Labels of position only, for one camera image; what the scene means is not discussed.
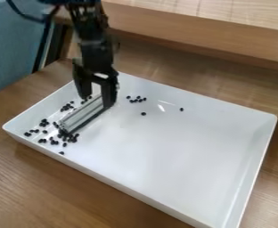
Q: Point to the pile of black bits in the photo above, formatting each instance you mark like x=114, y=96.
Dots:
x=136, y=99
x=54, y=130

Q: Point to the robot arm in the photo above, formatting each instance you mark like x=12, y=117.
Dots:
x=88, y=20

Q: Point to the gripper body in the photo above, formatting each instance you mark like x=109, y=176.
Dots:
x=95, y=56

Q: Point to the silver bar tool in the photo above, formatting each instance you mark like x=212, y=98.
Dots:
x=82, y=114

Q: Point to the white tray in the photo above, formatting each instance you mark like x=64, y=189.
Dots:
x=153, y=148

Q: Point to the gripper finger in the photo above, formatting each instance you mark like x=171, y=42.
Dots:
x=109, y=92
x=83, y=84

